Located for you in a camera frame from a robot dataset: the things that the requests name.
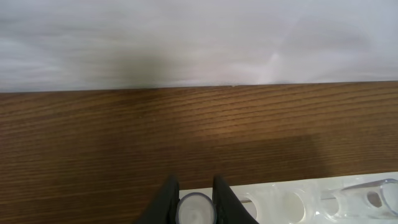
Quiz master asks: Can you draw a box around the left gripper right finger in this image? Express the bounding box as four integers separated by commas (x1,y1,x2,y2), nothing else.
212,174,259,224

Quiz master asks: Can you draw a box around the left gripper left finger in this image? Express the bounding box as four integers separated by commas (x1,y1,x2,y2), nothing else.
136,174,180,224

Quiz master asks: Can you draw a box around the clear test tube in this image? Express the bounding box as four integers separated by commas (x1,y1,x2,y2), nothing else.
320,178,398,220
175,192,218,224

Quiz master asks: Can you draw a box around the white test tube rack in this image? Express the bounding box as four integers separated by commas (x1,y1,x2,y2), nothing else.
178,170,398,224

